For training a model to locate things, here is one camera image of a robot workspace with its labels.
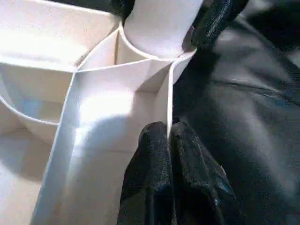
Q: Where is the black plastic mat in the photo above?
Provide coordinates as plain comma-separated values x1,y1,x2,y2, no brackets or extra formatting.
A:
173,0,300,225

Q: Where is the white plastic table leg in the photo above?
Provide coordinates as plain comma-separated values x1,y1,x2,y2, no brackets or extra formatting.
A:
121,0,205,60

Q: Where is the white plastic table top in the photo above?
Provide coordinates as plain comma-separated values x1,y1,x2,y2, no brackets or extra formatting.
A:
0,0,198,225

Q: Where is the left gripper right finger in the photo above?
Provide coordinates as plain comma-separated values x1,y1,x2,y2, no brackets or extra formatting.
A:
169,120,242,225

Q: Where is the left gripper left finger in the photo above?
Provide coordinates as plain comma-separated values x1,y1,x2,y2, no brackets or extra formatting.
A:
119,121,176,225

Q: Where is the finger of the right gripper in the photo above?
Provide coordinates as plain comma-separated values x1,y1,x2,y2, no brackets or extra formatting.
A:
109,0,137,21
189,0,249,48

